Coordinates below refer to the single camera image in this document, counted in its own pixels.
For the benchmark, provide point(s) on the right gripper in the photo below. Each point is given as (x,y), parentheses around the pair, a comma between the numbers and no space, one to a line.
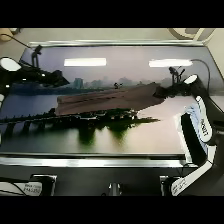
(164,92)

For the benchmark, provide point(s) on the brown garment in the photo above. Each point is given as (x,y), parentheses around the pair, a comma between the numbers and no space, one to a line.
(110,99)

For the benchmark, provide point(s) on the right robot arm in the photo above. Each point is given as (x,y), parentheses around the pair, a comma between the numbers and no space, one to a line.
(201,124)

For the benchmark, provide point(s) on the silver frame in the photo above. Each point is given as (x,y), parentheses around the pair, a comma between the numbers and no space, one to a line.
(100,162)

